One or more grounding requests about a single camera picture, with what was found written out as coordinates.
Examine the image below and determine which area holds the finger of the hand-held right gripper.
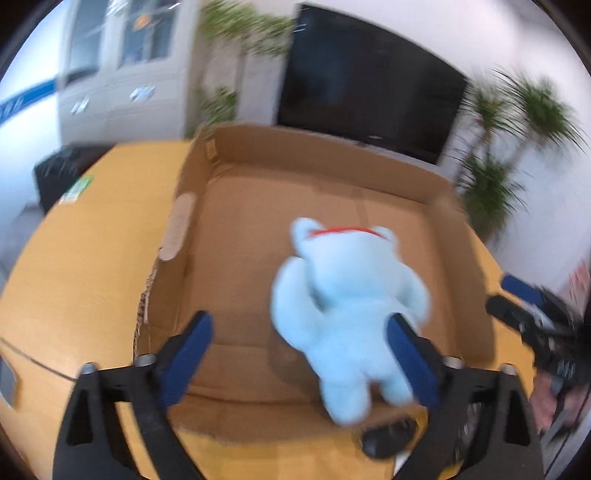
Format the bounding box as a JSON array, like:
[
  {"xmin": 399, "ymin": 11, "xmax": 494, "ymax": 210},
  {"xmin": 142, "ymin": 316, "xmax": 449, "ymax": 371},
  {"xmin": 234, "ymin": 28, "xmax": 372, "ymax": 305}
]
[
  {"xmin": 501, "ymin": 273, "xmax": 555, "ymax": 308},
  {"xmin": 486, "ymin": 295, "xmax": 550, "ymax": 343}
]

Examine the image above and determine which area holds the cardboard box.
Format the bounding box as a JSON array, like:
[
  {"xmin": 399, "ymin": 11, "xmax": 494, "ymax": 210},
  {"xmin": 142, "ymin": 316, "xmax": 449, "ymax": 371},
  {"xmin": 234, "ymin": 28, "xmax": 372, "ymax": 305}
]
[{"xmin": 134, "ymin": 122, "xmax": 499, "ymax": 444}]

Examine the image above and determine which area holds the grey table cable hatch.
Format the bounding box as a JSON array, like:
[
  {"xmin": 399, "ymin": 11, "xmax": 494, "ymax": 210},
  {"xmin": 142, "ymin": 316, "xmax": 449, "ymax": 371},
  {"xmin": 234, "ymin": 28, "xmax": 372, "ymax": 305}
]
[{"xmin": 0, "ymin": 355, "xmax": 21, "ymax": 409}]

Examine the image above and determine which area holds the grey glass-door cabinet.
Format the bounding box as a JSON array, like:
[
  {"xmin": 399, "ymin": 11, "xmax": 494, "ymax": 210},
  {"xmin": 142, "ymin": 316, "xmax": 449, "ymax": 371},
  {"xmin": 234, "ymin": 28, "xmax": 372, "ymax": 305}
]
[{"xmin": 55, "ymin": 0, "xmax": 204, "ymax": 148}]

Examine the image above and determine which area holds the black chair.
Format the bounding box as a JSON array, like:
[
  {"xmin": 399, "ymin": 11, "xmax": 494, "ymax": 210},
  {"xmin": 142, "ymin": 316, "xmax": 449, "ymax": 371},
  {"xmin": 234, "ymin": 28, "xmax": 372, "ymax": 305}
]
[{"xmin": 33, "ymin": 144, "xmax": 114, "ymax": 214}]

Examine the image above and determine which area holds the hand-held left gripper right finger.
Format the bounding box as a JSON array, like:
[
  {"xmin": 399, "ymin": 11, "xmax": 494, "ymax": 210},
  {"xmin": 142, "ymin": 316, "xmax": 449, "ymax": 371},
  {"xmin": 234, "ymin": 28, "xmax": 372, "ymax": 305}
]
[{"xmin": 385, "ymin": 313, "xmax": 546, "ymax": 480}]

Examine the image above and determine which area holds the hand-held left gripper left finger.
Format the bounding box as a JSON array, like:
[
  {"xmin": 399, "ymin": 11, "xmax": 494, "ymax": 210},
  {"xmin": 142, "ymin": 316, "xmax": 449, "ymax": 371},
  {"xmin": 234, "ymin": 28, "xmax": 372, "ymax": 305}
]
[{"xmin": 53, "ymin": 310, "xmax": 215, "ymax": 480}]

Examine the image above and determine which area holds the light blue plush toy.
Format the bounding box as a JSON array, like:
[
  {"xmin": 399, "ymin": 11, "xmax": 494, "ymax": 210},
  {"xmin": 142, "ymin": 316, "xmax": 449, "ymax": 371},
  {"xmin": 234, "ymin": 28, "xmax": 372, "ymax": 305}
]
[{"xmin": 270, "ymin": 217, "xmax": 432, "ymax": 425}]

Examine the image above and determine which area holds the spiky potted palm plant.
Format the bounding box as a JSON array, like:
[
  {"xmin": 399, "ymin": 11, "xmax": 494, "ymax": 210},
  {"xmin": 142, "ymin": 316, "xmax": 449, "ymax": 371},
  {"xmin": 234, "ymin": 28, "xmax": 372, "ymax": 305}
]
[{"xmin": 455, "ymin": 69, "xmax": 587, "ymax": 241}]

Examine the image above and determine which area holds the green white sticker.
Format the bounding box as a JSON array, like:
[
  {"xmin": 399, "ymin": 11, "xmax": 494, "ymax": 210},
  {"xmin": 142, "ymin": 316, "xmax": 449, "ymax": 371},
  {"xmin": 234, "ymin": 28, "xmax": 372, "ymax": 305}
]
[{"xmin": 59, "ymin": 175, "xmax": 95, "ymax": 205}]

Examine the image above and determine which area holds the tall leafy green plant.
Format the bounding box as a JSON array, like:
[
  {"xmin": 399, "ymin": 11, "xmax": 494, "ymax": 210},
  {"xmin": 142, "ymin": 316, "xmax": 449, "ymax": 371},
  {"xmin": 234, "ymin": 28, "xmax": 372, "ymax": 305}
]
[{"xmin": 185, "ymin": 0, "xmax": 296, "ymax": 139}]

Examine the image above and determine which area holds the black rounded knob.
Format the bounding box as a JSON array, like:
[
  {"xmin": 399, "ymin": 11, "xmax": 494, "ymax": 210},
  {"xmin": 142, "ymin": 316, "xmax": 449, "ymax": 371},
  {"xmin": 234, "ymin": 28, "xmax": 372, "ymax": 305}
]
[{"xmin": 360, "ymin": 413, "xmax": 421, "ymax": 460}]

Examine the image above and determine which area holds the black television screen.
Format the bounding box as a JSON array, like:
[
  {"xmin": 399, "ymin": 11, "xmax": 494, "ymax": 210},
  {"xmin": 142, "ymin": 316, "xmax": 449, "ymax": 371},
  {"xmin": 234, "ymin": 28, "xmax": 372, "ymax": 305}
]
[{"xmin": 276, "ymin": 2, "xmax": 469, "ymax": 166}]

